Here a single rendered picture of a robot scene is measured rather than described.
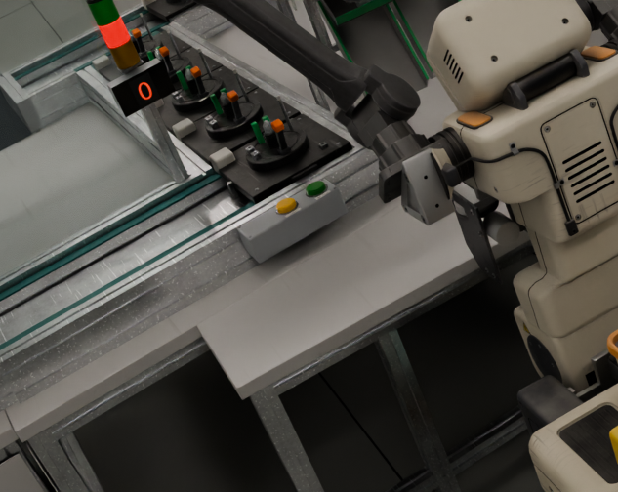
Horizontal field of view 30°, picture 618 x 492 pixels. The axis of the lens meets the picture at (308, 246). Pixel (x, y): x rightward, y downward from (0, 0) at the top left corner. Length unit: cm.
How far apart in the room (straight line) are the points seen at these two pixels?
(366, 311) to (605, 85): 62
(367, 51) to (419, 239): 49
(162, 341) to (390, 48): 80
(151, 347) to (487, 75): 91
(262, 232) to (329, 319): 25
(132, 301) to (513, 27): 96
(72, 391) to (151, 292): 24
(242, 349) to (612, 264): 68
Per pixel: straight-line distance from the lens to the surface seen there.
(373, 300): 213
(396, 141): 180
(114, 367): 229
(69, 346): 231
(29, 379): 232
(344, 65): 185
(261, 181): 243
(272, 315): 221
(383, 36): 256
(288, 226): 229
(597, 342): 202
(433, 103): 273
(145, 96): 248
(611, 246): 195
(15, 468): 234
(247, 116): 270
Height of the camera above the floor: 204
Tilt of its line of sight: 30 degrees down
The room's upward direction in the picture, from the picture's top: 23 degrees counter-clockwise
